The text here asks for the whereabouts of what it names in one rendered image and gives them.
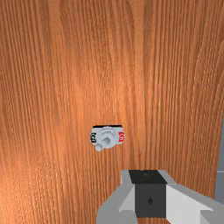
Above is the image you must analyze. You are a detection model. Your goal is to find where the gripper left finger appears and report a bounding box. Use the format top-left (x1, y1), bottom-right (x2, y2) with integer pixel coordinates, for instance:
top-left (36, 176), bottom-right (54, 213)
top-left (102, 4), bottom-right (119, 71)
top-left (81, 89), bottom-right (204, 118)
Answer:
top-left (97, 169), bottom-right (151, 224)

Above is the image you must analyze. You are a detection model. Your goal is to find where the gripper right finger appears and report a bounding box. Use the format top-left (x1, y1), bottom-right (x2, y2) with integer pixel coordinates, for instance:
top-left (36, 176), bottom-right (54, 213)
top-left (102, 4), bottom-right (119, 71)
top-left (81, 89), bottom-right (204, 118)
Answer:
top-left (149, 169), bottom-right (224, 224)

